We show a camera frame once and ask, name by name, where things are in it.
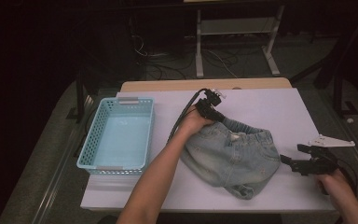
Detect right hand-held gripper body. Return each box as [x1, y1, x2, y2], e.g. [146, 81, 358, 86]
[292, 133, 356, 177]

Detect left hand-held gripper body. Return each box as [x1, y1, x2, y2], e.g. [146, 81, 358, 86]
[195, 88, 227, 123]

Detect faded denim shorts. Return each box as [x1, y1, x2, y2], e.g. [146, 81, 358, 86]
[180, 117, 282, 201]

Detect light blue plastic basket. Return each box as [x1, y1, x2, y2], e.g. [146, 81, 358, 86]
[76, 96, 155, 175]

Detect person's left hand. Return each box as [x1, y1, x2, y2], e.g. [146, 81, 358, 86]
[178, 105, 215, 138]

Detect person's right hand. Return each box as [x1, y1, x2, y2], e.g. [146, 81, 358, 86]
[315, 169, 356, 198]

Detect white metal stand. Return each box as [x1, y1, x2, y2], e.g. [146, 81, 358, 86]
[195, 4, 285, 78]

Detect black metal stand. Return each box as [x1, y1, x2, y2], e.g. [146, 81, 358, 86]
[66, 69, 101, 124]
[332, 71, 358, 118]

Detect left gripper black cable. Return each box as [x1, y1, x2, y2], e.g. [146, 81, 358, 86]
[167, 88, 209, 144]

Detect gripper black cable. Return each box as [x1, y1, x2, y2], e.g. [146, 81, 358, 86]
[167, 88, 209, 144]
[335, 158, 358, 198]

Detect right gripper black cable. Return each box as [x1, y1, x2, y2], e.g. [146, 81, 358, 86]
[335, 158, 358, 198]

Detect tangle of floor cables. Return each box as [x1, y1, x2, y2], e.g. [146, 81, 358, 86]
[131, 34, 241, 80]

